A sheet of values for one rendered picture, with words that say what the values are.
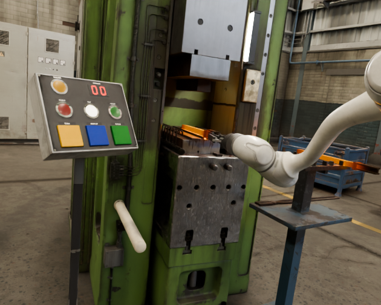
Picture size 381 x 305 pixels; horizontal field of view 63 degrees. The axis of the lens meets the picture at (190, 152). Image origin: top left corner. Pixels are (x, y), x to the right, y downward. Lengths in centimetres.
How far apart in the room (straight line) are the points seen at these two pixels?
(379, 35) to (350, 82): 131
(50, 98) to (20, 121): 538
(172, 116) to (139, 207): 62
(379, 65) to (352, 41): 950
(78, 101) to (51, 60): 537
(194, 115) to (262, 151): 96
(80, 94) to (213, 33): 66
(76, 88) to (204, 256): 99
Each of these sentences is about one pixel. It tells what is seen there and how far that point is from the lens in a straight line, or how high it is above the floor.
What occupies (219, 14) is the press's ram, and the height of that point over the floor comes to 155.
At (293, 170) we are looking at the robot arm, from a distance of 119.
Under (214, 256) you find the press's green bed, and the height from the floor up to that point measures 40.
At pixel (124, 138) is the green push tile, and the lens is 120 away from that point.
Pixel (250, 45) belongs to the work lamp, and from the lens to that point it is 172.
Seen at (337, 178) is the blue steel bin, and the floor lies 24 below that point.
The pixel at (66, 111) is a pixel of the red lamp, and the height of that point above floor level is 109.
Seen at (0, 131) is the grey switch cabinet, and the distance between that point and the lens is 650.
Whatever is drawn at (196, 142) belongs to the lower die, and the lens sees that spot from 148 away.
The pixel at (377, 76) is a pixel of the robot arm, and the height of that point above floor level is 125.
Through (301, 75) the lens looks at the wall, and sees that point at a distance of 1074.
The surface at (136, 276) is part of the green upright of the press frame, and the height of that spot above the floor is 22.
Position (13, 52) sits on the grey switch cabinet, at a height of 161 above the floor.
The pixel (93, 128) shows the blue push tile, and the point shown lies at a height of 103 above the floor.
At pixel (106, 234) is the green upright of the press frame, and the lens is 165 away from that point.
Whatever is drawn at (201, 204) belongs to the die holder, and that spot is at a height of 68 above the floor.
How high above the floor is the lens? 117
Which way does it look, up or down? 10 degrees down
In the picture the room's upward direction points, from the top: 6 degrees clockwise
